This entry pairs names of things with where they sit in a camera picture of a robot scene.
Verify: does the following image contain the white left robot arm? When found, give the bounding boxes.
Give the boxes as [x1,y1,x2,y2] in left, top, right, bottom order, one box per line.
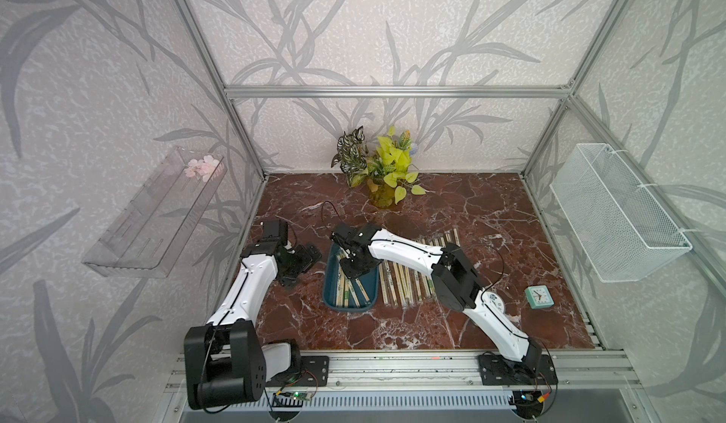
[183,220,321,414]

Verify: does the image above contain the artificial green potted plant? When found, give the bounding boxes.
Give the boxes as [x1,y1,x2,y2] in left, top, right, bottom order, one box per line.
[331,127,428,208]

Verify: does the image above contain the pink artificial flower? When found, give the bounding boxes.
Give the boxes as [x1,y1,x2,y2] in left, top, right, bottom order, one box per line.
[183,154,223,182]

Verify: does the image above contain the aluminium front rail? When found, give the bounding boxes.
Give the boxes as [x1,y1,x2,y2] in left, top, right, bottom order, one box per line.
[163,350,645,393]

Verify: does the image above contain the white wire mesh basket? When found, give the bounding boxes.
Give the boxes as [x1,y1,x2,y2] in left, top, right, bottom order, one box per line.
[550,143,693,283]

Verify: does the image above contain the small teal alarm clock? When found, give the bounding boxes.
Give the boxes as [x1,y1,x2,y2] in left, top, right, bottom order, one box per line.
[525,285,555,309]

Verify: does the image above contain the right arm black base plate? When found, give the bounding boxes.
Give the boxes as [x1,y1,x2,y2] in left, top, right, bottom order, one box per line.
[476,351,559,387]

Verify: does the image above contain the round canister with green label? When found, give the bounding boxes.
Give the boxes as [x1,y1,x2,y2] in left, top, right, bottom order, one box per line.
[485,292,505,313]

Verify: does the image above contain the clear acrylic wall shelf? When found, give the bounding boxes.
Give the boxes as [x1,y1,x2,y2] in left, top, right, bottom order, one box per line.
[81,146,227,278]

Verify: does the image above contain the teal plastic storage box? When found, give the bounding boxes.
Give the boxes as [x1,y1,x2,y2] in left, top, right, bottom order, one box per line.
[323,243,379,313]

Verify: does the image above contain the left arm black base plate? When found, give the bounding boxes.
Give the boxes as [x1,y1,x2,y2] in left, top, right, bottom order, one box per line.
[266,355,330,388]

